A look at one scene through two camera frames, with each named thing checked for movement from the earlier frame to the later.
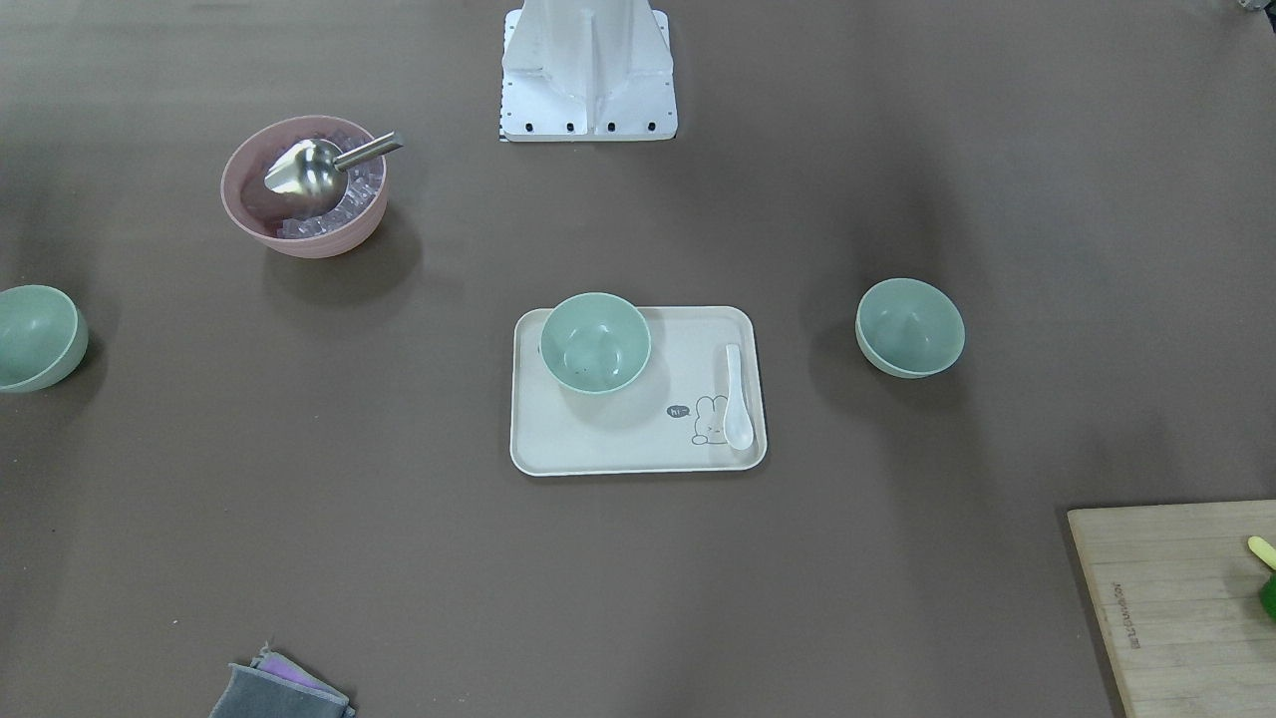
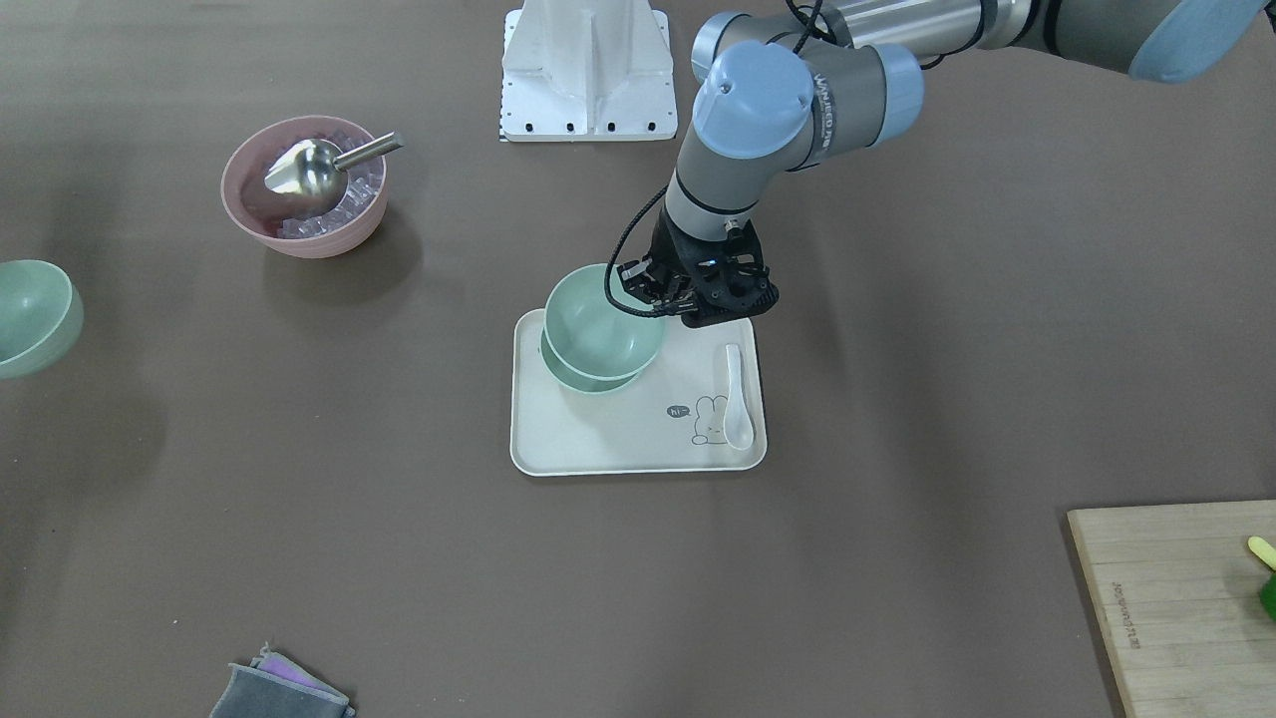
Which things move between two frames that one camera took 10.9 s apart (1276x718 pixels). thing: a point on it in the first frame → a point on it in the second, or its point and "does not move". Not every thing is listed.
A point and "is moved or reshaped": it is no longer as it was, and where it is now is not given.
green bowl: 908,328 → 588,336
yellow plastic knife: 1263,549 does not move
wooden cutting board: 1175,590 does not move
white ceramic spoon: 738,427 does not move
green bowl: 43,338 is moved or reshaped
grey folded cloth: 274,687 does not move
